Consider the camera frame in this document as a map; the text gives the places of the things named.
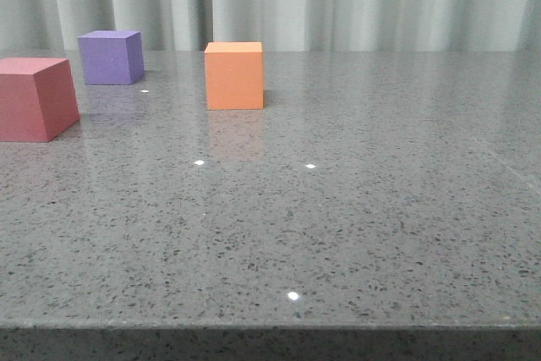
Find orange foam cube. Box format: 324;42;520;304
205;41;264;110

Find purple foam cube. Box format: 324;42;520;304
78;30;145;85

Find pale green curtain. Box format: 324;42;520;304
1;0;540;52

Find red foam cube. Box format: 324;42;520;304
1;57;80;142

